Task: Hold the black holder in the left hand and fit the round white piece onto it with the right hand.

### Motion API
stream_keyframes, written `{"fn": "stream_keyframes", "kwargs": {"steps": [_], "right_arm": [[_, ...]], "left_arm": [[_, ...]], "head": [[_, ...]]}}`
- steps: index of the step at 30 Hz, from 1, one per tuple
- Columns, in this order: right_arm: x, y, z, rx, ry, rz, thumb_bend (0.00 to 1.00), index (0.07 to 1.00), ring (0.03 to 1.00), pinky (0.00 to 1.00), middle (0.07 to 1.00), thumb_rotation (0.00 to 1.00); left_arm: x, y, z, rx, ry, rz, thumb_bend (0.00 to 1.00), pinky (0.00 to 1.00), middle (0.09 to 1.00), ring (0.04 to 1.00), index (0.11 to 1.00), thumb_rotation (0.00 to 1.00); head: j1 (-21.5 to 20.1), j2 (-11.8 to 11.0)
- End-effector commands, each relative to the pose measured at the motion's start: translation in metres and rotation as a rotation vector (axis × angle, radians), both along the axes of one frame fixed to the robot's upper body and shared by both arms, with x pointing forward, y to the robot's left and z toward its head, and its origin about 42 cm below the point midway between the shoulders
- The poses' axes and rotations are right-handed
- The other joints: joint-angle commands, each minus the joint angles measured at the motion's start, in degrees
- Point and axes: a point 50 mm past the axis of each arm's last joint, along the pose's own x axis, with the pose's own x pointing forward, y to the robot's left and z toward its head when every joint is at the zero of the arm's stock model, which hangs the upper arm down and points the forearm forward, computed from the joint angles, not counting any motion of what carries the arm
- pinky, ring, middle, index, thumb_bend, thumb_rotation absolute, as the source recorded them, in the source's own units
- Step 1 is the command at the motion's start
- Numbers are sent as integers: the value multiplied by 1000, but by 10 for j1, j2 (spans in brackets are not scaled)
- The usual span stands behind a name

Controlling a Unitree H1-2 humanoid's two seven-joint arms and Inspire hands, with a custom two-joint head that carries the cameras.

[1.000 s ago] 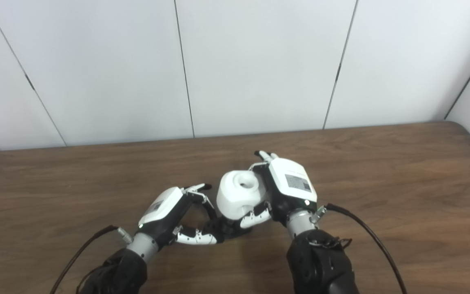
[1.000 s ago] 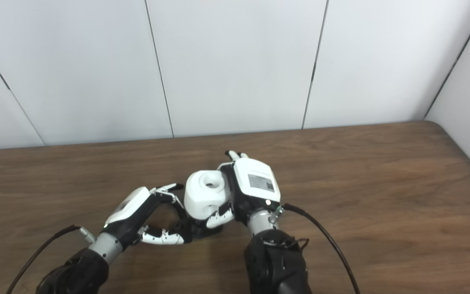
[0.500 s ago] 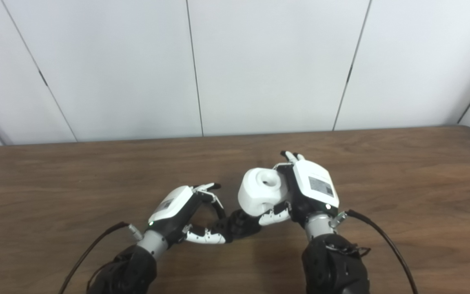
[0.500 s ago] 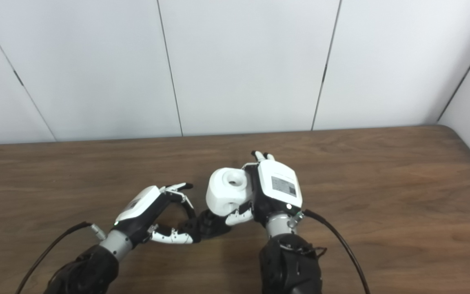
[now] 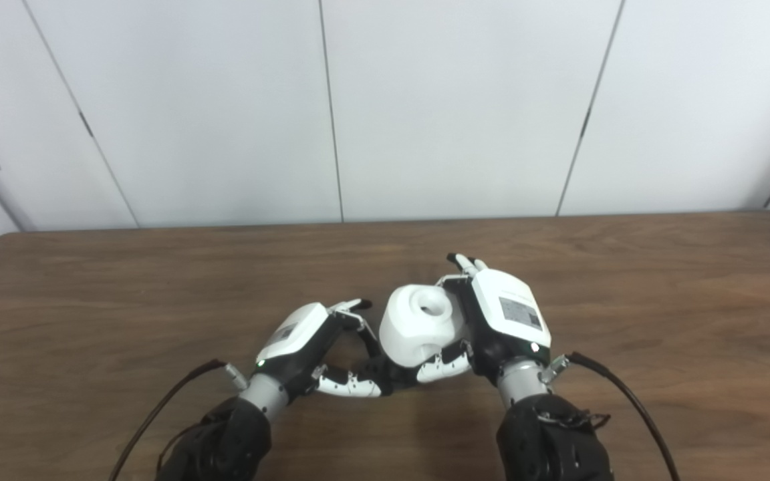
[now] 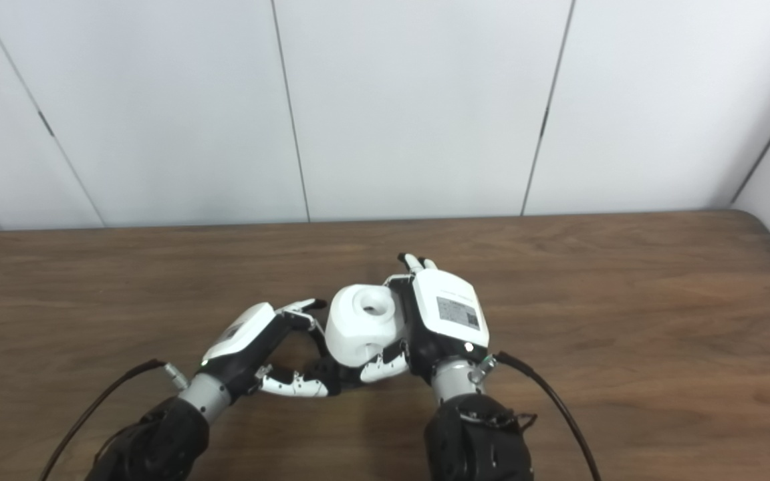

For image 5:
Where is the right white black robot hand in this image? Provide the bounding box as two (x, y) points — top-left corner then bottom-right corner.
(416, 253), (551, 388)

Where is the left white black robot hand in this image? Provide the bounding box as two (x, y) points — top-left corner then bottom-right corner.
(255, 299), (392, 402)

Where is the round white plastic piece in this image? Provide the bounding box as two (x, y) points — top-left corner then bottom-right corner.
(379, 285), (469, 367)

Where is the black plastic holder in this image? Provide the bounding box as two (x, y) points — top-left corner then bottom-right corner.
(362, 354), (420, 396)

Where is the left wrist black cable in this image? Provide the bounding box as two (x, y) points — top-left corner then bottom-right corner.
(110, 359), (249, 481)

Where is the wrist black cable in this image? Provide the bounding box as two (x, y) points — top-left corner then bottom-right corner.
(110, 359), (249, 481)
(545, 352), (681, 481)

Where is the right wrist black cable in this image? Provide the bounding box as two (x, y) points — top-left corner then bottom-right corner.
(545, 352), (681, 481)

